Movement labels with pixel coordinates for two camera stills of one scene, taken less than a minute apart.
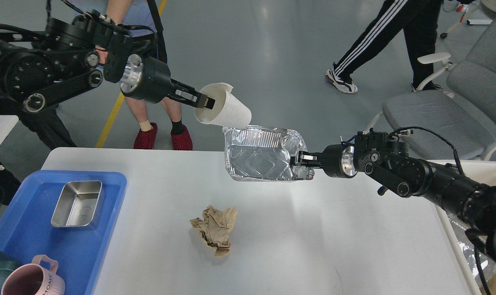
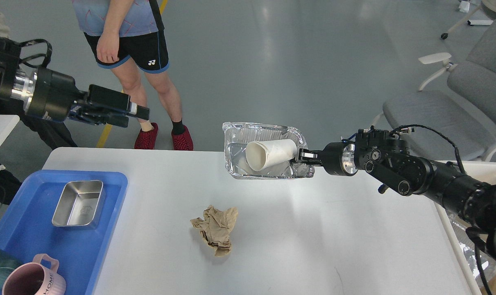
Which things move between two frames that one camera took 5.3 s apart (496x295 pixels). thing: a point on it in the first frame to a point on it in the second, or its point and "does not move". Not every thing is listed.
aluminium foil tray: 256,153 does not move
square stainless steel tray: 80,205 does not move
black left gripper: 145,79 to 46,93
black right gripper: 338,160 does not move
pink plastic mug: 33,278 does not move
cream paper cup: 228,111 to 261,154
